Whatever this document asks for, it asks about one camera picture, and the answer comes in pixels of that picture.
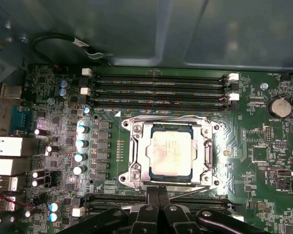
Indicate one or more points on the metal CPU socket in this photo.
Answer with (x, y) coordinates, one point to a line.
(136, 128)

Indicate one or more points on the round coin battery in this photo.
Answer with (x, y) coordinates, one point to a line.
(279, 107)

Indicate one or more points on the green motherboard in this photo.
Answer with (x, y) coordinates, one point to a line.
(246, 158)

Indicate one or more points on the black RAM slot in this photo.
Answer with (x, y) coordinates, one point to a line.
(185, 97)
(112, 198)
(185, 78)
(100, 206)
(185, 87)
(185, 106)

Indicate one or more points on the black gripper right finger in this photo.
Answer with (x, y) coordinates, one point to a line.
(178, 219)

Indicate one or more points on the black PC case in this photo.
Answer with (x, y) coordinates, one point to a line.
(136, 29)

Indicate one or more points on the silver topped CPU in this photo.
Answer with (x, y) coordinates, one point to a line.
(172, 153)

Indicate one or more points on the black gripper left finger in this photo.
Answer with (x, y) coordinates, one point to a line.
(141, 219)

